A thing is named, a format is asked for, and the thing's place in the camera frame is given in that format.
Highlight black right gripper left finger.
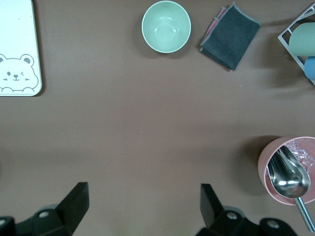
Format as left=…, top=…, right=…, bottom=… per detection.
left=14, top=181, right=90, bottom=236

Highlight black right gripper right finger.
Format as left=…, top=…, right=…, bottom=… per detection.
left=196, top=183, right=259, bottom=236

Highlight pink bowl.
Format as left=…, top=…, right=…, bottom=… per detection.
left=257, top=136, right=315, bottom=206

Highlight steel scoop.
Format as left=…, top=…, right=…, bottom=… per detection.
left=267, top=146, right=315, bottom=233

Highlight clear ice pieces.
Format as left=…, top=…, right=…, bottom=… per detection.
left=286, top=139, right=315, bottom=172

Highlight blue cup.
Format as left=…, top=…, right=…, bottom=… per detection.
left=304, top=56, right=315, bottom=81

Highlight dark grey folded cloth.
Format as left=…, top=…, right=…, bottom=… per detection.
left=199, top=1, right=262, bottom=71

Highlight cream bear print tray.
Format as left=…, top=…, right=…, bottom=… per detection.
left=0, top=0, right=43, bottom=97

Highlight sage green cup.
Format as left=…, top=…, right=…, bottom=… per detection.
left=288, top=21, right=315, bottom=58

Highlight pale green bowl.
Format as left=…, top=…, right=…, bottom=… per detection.
left=141, top=0, right=192, bottom=54

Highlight white wire cup rack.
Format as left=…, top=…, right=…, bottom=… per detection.
left=278, top=4, right=315, bottom=87

